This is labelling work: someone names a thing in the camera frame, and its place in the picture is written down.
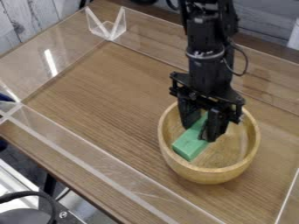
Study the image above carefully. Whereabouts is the black cable at bottom left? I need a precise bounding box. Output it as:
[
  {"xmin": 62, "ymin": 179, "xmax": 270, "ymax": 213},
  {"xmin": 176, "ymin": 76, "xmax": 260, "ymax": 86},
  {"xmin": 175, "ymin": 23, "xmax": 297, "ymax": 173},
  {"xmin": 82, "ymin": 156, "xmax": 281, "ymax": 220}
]
[{"xmin": 0, "ymin": 191, "xmax": 56, "ymax": 224}]

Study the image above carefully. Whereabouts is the clear acrylic tray wall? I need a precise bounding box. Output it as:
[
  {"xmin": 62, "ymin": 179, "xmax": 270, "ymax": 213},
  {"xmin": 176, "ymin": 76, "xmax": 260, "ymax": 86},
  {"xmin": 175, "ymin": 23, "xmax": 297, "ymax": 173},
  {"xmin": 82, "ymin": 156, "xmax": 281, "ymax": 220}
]
[{"xmin": 0, "ymin": 1, "xmax": 299, "ymax": 224}]

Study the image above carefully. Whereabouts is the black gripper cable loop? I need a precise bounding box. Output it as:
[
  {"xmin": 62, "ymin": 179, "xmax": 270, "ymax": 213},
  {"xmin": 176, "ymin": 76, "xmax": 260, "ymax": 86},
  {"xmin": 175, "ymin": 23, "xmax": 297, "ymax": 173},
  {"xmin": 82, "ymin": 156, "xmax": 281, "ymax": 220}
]
[{"xmin": 223, "ymin": 40, "xmax": 250, "ymax": 78}]

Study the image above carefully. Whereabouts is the brown wooden bowl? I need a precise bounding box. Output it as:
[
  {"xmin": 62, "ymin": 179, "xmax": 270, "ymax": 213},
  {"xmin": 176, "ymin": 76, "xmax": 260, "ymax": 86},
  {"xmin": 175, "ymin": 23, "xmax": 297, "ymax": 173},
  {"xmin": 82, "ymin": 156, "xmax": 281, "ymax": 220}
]
[{"xmin": 158, "ymin": 102, "xmax": 260, "ymax": 185}]

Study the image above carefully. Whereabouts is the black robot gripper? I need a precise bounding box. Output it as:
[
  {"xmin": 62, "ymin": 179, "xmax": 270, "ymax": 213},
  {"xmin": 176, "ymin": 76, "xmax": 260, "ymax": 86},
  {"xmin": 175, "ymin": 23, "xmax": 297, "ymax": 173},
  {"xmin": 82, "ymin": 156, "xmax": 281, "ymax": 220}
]
[{"xmin": 170, "ymin": 51, "xmax": 244, "ymax": 143}]

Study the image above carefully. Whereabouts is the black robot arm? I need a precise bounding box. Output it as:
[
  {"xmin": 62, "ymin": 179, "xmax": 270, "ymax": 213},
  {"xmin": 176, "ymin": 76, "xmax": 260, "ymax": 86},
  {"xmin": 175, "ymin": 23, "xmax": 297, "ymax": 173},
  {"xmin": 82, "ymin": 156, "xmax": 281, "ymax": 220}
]
[{"xmin": 170, "ymin": 0, "xmax": 246, "ymax": 143}]

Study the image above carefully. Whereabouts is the black metal bracket with screw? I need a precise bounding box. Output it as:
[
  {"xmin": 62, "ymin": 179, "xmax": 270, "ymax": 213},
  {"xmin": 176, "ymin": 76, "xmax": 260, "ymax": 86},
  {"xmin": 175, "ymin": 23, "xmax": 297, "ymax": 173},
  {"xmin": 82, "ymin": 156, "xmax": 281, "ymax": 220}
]
[{"xmin": 39, "ymin": 198, "xmax": 87, "ymax": 224}]

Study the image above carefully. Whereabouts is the green rectangular block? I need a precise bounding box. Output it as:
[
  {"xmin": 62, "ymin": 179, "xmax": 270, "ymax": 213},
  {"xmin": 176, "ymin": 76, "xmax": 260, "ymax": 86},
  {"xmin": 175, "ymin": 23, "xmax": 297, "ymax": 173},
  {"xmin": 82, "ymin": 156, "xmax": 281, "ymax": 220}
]
[{"xmin": 172, "ymin": 114, "xmax": 210, "ymax": 162}]

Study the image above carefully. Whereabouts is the blue object at left edge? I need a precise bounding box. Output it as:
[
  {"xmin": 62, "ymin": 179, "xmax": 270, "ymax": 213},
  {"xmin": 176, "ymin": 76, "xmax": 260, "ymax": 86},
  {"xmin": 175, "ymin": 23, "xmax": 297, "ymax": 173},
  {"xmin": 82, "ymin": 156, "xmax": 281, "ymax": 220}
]
[{"xmin": 0, "ymin": 92, "xmax": 15, "ymax": 152}]

